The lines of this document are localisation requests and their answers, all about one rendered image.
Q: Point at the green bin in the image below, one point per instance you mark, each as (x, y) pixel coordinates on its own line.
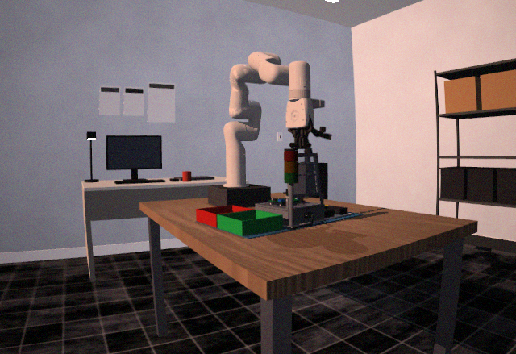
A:
(236, 224)

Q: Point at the red bin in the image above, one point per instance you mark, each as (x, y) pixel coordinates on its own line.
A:
(210, 217)

